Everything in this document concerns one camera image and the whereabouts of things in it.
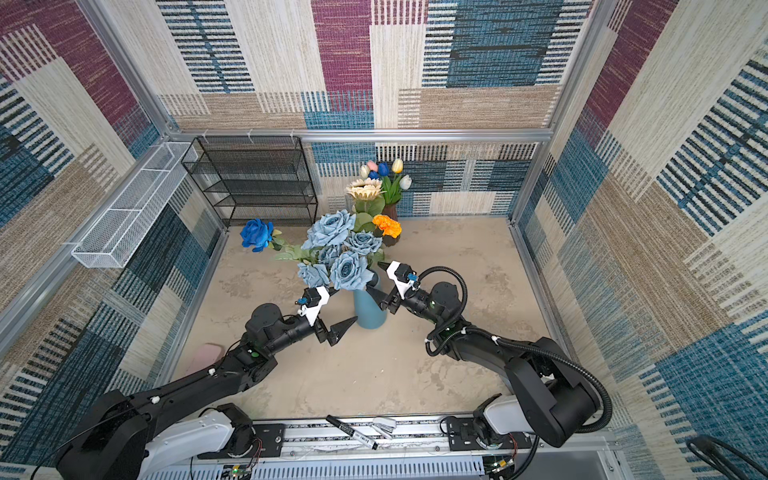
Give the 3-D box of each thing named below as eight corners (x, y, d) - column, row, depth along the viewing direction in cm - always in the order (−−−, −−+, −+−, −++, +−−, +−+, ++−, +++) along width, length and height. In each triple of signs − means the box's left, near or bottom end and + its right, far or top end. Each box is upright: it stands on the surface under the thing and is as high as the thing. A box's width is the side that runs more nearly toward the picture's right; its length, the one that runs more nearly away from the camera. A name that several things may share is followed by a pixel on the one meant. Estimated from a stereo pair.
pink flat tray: (195, 371, 87) (187, 366, 84) (204, 349, 92) (197, 343, 88) (220, 371, 87) (213, 366, 84) (227, 348, 92) (221, 343, 88)
